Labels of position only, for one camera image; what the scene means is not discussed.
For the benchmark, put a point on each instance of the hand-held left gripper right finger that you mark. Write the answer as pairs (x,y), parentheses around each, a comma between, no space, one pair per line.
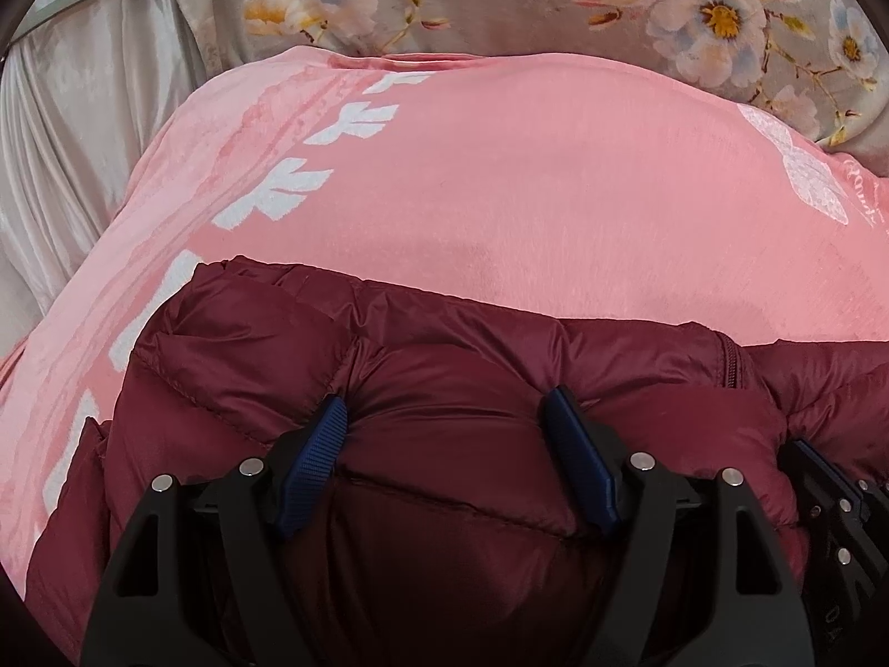
(580,458)

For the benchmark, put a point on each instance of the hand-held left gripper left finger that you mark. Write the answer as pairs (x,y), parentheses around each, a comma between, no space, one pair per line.
(312,472)

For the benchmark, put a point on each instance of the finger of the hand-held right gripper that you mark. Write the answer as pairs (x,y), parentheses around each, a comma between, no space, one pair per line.
(816,462)

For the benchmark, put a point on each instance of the maroon puffer jacket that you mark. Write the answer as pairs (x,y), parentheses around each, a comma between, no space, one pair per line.
(451,445)

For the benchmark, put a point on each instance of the pink printed blanket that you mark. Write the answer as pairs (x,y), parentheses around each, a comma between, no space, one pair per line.
(521,208)

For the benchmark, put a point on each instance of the white satin curtain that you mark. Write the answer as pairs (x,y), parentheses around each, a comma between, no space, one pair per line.
(83,153)

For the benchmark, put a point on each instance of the grey floral cloth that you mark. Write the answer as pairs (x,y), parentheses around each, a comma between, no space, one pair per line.
(486,0)

